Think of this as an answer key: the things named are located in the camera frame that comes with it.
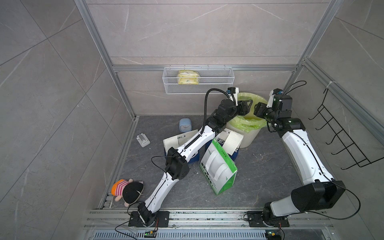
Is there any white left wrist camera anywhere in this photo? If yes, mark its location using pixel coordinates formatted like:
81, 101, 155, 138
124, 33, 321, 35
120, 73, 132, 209
227, 87, 239, 106

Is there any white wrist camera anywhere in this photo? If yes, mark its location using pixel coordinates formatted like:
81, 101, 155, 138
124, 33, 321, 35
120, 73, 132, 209
227, 87, 239, 106
266, 88, 284, 108

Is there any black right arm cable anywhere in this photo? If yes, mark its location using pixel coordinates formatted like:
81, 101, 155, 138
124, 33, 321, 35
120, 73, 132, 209
281, 80, 308, 96

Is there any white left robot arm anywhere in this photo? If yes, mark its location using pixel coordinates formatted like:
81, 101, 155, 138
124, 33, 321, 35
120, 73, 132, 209
138, 99, 253, 226

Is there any yellow wet wipes pack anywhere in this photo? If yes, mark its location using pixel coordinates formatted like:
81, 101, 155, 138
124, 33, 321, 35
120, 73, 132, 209
177, 70, 200, 85

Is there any small grey white gadget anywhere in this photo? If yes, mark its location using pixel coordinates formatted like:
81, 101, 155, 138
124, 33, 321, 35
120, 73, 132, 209
136, 133, 151, 148

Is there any black corrugated cable conduit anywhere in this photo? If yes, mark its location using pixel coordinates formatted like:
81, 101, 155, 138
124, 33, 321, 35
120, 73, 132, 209
200, 88, 232, 134

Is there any green trash bag liner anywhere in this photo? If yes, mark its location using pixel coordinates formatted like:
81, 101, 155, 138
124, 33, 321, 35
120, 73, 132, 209
227, 93, 268, 133

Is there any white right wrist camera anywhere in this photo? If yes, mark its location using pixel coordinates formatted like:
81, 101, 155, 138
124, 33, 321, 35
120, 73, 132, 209
266, 88, 284, 108

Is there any white trash bin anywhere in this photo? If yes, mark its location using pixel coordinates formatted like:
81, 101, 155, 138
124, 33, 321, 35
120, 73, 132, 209
227, 124, 261, 149

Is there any white wire mesh basket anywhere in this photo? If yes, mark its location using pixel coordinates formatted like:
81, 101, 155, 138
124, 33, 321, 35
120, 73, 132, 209
162, 67, 235, 95

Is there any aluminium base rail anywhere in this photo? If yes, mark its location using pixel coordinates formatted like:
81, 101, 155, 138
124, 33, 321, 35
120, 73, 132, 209
78, 208, 339, 240

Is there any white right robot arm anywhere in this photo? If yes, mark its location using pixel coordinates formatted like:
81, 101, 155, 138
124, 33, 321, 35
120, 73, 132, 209
254, 103, 345, 227

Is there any black wire hook rack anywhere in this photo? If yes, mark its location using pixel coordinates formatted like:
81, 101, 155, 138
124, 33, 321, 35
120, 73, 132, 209
308, 89, 384, 171

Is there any green white paper bag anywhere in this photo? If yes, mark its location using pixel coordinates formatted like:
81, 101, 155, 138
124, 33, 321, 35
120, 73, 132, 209
200, 139, 238, 195

